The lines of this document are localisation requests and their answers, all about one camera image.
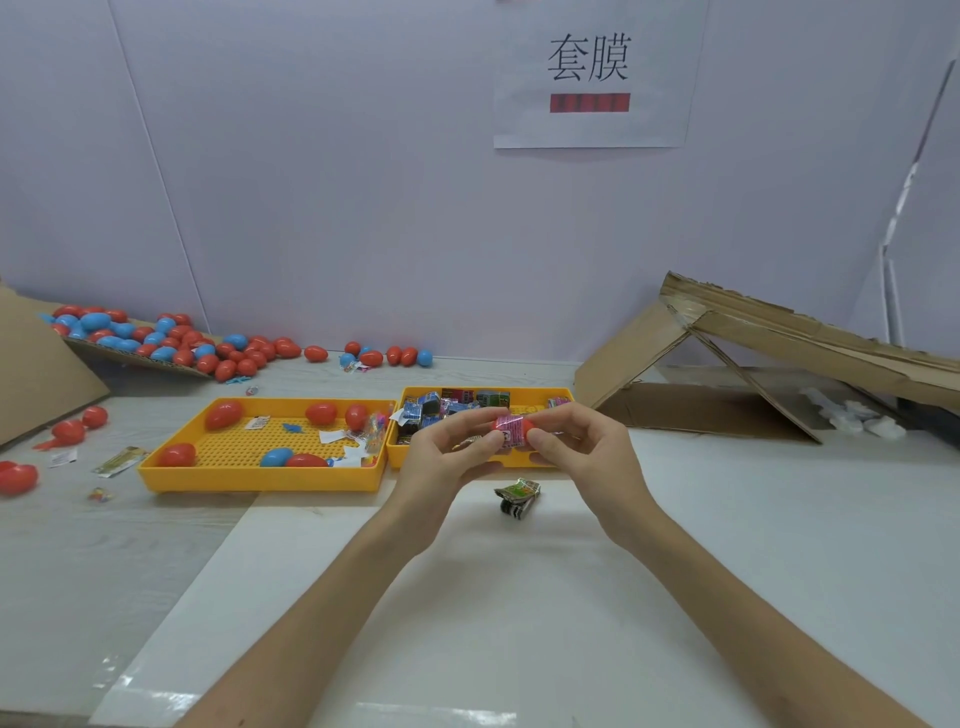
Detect collapsed brown cardboard box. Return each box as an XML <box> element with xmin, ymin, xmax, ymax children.
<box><xmin>573</xmin><ymin>270</ymin><xmax>960</xmax><ymax>446</ymax></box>

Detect brown cardboard flap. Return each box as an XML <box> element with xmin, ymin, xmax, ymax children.
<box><xmin>63</xmin><ymin>334</ymin><xmax>216</xmax><ymax>382</ymax></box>

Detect clear packet with colourful toy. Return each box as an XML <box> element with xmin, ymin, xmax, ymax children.
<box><xmin>358</xmin><ymin>411</ymin><xmax>392</xmax><ymax>456</ymax></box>

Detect person's right forearm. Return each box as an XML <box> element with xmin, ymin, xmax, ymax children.
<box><xmin>598</xmin><ymin>507</ymin><xmax>936</xmax><ymax>728</ymax></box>

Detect person's right hand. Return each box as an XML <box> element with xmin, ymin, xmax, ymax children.
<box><xmin>522</xmin><ymin>400</ymin><xmax>664</xmax><ymax>554</ymax></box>

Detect yellow tray with film sleeves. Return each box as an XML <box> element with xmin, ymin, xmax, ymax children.
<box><xmin>384</xmin><ymin>385</ymin><xmax>576</xmax><ymax>472</ymax></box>

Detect white paper scraps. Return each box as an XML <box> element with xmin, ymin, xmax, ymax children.
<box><xmin>318</xmin><ymin>428</ymin><xmax>378</xmax><ymax>469</ymax></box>

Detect person's left forearm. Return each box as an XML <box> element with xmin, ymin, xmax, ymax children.
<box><xmin>174</xmin><ymin>514</ymin><xmax>451</xmax><ymax>728</ymax></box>

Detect white foam pieces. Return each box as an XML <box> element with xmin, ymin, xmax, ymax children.
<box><xmin>797</xmin><ymin>385</ymin><xmax>910</xmax><ymax>441</ymax></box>

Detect brown cardboard sheet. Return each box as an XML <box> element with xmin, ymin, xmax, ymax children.
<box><xmin>0</xmin><ymin>282</ymin><xmax>113</xmax><ymax>451</ymax></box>

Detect yellow perforated tray with eggs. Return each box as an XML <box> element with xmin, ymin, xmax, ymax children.
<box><xmin>137</xmin><ymin>396</ymin><xmax>398</xmax><ymax>495</ymax></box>

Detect person's left hand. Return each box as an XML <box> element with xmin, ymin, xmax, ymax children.
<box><xmin>384</xmin><ymin>408</ymin><xmax>507</xmax><ymax>558</ymax></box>

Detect white paper wall sign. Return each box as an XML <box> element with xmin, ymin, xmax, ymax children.
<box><xmin>492</xmin><ymin>0</ymin><xmax>711</xmax><ymax>150</ymax></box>

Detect pile of colourful film sleeves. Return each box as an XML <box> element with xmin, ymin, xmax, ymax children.
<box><xmin>393</xmin><ymin>387</ymin><xmax>573</xmax><ymax>451</ymax></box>

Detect green yellow flat packet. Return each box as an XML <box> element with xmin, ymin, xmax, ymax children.
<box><xmin>90</xmin><ymin>445</ymin><xmax>150</xmax><ymax>480</ymax></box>

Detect green film sleeve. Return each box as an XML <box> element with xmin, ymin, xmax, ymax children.
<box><xmin>492</xmin><ymin>477</ymin><xmax>543</xmax><ymax>521</ymax></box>

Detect pile of red blue eggs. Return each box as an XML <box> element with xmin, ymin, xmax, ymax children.
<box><xmin>39</xmin><ymin>303</ymin><xmax>435</xmax><ymax>384</ymax></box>

